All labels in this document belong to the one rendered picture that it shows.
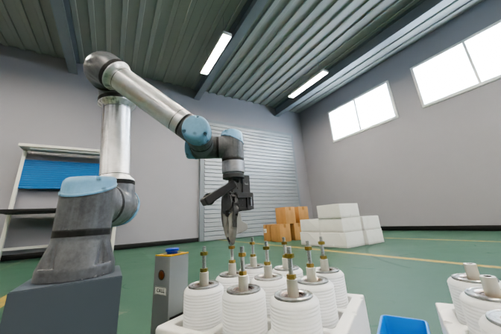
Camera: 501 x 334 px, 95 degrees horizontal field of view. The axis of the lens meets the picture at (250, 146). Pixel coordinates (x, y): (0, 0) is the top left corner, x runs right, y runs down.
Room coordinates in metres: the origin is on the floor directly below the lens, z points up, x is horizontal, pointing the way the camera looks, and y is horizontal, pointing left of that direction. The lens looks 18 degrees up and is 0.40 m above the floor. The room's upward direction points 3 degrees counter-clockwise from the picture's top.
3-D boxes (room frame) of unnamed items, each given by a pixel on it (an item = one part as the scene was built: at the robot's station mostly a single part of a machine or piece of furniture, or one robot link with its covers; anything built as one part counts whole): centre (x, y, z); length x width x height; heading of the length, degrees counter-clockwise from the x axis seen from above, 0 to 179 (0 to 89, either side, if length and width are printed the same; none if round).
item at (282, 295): (0.52, -0.07, 0.25); 0.08 x 0.08 x 0.01
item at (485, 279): (0.46, -0.40, 0.26); 0.02 x 0.02 x 0.03
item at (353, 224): (3.38, -1.17, 0.27); 0.39 x 0.39 x 0.18; 32
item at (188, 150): (0.72, 0.16, 0.64); 0.11 x 0.11 x 0.08; 6
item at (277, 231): (4.55, -0.46, 0.15); 0.30 x 0.24 x 0.30; 30
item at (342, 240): (3.37, -1.16, 0.09); 0.39 x 0.39 x 0.18; 35
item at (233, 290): (0.58, 0.03, 0.25); 0.08 x 0.08 x 0.01
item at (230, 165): (0.75, 0.06, 0.56); 0.08 x 0.08 x 0.05
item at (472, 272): (0.56, -0.46, 0.26); 0.02 x 0.02 x 0.03
